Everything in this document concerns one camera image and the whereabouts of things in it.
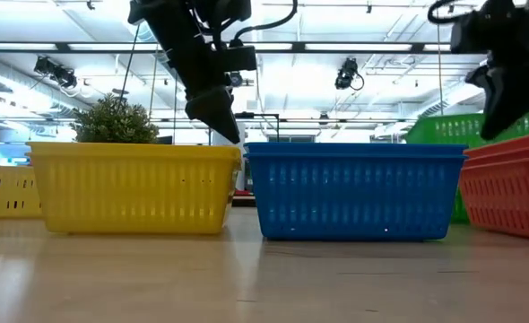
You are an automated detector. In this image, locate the orange plastic slotted basket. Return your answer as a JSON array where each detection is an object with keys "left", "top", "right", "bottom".
[
  {"left": 463, "top": 133, "right": 529, "bottom": 159},
  {"left": 458, "top": 154, "right": 529, "bottom": 244}
]

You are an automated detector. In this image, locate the yellow plastic slotted basket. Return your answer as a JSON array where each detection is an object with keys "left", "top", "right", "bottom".
[
  {"left": 0, "top": 164, "right": 43, "bottom": 220},
  {"left": 25, "top": 151, "right": 242, "bottom": 235},
  {"left": 25, "top": 142, "right": 243, "bottom": 156}
]

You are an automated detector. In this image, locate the black camera cable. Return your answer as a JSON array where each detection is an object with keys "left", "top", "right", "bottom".
[
  {"left": 231, "top": 0, "right": 299, "bottom": 48},
  {"left": 427, "top": 0, "right": 472, "bottom": 25}
]

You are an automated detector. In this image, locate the thin black hanging cable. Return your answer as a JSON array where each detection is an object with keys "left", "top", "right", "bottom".
[{"left": 117, "top": 24, "right": 142, "bottom": 111}]

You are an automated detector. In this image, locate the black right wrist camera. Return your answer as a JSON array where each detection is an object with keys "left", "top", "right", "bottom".
[{"left": 449, "top": 8, "right": 492, "bottom": 56}]

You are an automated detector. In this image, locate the black left camera cable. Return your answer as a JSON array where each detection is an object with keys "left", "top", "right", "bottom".
[{"left": 231, "top": 0, "right": 299, "bottom": 48}]

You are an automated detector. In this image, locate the green plastic slotted basket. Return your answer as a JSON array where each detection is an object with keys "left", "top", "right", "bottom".
[
  {"left": 414, "top": 109, "right": 529, "bottom": 125},
  {"left": 405, "top": 117, "right": 529, "bottom": 225}
]

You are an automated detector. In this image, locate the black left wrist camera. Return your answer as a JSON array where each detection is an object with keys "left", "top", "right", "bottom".
[{"left": 222, "top": 44, "right": 258, "bottom": 74}]

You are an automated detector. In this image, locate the black overhead camera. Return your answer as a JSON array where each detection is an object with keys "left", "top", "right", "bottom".
[{"left": 334, "top": 57, "right": 366, "bottom": 92}]

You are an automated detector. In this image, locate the black ceiling track light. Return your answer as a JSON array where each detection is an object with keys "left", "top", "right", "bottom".
[{"left": 32, "top": 55, "right": 79, "bottom": 91}]

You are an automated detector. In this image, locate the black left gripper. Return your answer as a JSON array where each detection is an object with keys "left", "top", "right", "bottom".
[{"left": 149, "top": 8, "right": 241, "bottom": 145}]

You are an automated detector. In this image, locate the blue plastic slotted basket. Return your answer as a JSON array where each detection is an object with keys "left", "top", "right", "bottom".
[
  {"left": 245, "top": 152, "right": 468, "bottom": 242},
  {"left": 244, "top": 142, "right": 469, "bottom": 157}
]

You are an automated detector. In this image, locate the black right camera cable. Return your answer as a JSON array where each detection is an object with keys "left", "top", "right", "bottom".
[{"left": 427, "top": 0, "right": 472, "bottom": 25}]

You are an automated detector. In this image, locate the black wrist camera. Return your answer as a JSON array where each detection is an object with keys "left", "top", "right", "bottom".
[
  {"left": 449, "top": 8, "right": 492, "bottom": 56},
  {"left": 222, "top": 44, "right": 258, "bottom": 74}
]

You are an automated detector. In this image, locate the thin frame upright post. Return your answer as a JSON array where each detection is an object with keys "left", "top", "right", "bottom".
[
  {"left": 435, "top": 22, "right": 446, "bottom": 119},
  {"left": 172, "top": 74, "right": 179, "bottom": 144}
]

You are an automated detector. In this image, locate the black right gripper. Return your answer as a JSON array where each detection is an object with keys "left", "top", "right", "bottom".
[{"left": 464, "top": 0, "right": 529, "bottom": 142}]

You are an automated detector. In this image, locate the black frame beam with lights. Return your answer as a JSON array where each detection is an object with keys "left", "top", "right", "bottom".
[{"left": 0, "top": 40, "right": 489, "bottom": 56}]

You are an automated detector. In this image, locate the artificial plant in ribbed pot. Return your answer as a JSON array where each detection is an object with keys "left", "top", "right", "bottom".
[{"left": 70, "top": 92, "right": 160, "bottom": 145}]

